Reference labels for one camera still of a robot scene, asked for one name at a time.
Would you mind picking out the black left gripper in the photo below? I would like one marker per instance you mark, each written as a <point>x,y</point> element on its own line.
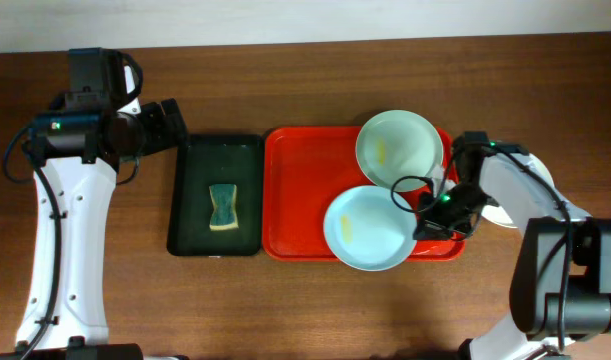
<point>165,137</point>

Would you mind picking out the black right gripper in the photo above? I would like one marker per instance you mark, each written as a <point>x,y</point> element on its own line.
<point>428,226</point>

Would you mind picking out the white plate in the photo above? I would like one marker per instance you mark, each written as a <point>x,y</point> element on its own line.
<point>497,215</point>

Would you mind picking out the light blue plate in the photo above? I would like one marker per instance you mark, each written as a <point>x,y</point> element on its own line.
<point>367,228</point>

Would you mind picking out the yellow green sponge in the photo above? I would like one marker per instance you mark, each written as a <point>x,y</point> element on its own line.
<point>223,198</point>

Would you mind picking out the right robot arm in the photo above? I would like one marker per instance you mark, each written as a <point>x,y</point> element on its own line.
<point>561,287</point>

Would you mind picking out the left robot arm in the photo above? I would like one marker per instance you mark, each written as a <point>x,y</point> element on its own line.
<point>75,149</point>

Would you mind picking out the black plastic tray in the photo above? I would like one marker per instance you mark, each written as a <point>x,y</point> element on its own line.
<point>205,161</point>

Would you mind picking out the red plastic tray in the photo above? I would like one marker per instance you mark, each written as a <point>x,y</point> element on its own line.
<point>305,169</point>

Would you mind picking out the green plate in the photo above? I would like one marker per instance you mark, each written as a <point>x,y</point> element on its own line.
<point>398,143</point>

